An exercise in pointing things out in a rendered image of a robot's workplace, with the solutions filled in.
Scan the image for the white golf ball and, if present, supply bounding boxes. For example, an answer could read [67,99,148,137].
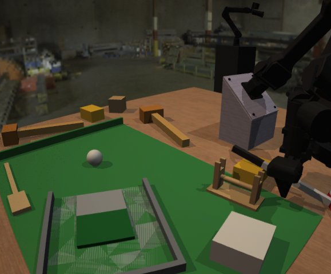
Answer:
[86,150,102,166]

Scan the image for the yellow block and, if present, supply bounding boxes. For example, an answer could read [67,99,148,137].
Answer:
[80,105,105,123]
[232,158,268,185]

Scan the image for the green mat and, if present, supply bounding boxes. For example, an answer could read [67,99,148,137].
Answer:
[0,124,322,274]

